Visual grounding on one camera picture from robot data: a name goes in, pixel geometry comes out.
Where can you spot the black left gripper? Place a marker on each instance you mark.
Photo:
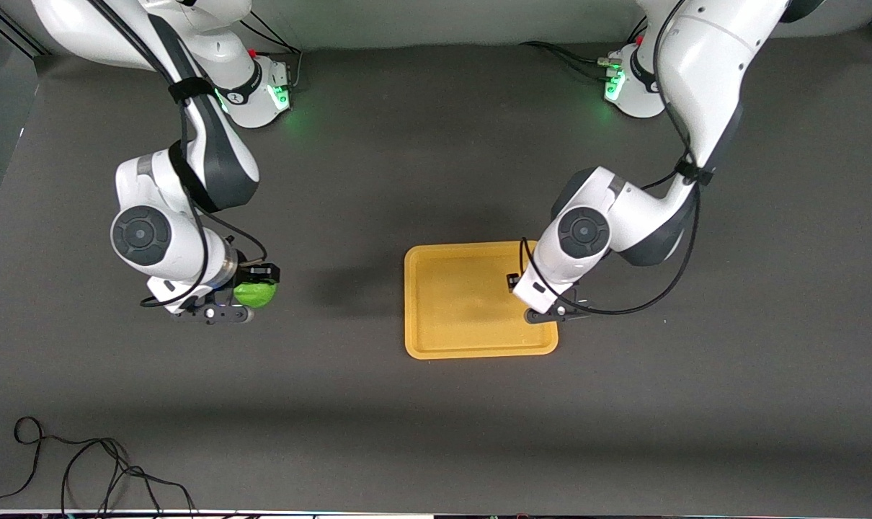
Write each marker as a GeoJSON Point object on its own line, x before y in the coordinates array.
{"type": "Point", "coordinates": [512, 281]}

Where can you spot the dark grey table mat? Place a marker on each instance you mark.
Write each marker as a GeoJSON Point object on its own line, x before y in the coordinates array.
{"type": "Point", "coordinates": [407, 144]}

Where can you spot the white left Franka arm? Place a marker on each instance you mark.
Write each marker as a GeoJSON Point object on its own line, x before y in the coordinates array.
{"type": "Point", "coordinates": [623, 209]}

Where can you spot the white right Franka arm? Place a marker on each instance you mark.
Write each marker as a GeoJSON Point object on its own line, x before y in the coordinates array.
{"type": "Point", "coordinates": [169, 252]}

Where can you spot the green apple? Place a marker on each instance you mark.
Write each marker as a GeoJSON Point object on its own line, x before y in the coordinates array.
{"type": "Point", "coordinates": [254, 295]}

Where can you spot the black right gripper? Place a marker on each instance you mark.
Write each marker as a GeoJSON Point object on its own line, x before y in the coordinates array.
{"type": "Point", "coordinates": [257, 274]}

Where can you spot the yellow plastic tray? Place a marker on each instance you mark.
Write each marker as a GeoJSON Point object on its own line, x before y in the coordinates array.
{"type": "Point", "coordinates": [465, 317]}

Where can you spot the black aluminium frame rail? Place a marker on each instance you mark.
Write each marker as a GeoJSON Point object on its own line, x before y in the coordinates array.
{"type": "Point", "coordinates": [11, 32]}

